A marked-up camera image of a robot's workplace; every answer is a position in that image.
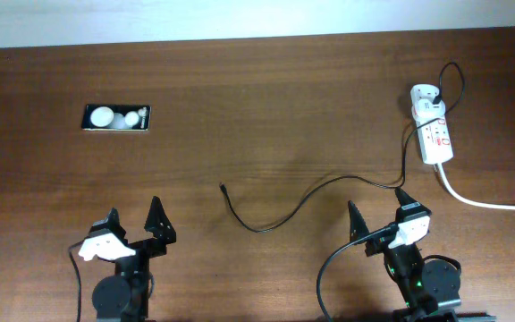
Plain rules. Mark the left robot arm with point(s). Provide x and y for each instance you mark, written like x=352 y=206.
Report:
x=124 y=295

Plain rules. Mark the white power strip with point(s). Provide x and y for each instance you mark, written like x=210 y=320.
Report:
x=433 y=135

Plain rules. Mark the white charger plug adapter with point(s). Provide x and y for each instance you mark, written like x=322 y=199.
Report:
x=424 y=110

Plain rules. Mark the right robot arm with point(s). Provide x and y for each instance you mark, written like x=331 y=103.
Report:
x=430 y=286

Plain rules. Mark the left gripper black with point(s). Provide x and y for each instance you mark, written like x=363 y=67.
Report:
x=163 y=233

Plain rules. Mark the black smartphone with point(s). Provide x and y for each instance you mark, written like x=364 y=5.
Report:
x=116 y=117

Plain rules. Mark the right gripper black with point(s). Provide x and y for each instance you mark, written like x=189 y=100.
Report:
x=359 y=226

